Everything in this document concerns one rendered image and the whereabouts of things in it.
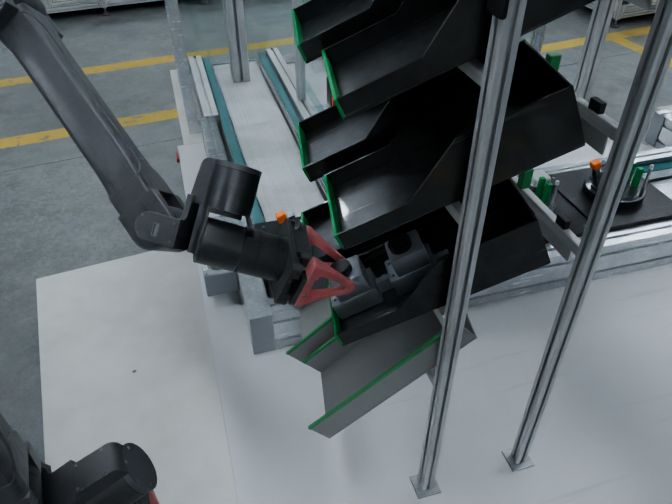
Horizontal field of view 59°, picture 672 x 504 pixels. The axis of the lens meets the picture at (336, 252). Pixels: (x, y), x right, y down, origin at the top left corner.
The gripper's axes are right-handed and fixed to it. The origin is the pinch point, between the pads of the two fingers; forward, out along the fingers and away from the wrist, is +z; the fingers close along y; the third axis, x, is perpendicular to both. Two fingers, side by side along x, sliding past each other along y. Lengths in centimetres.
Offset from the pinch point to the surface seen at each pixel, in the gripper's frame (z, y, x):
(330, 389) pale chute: 8.6, 1.8, 23.6
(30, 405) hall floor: -38, 91, 153
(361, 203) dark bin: -2.9, -0.1, -10.9
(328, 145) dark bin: -4.7, 14.7, -10.4
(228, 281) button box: -4, 38, 36
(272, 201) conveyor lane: 7, 70, 32
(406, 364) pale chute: 11.2, -6.9, 7.0
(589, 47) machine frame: 97, 117, -28
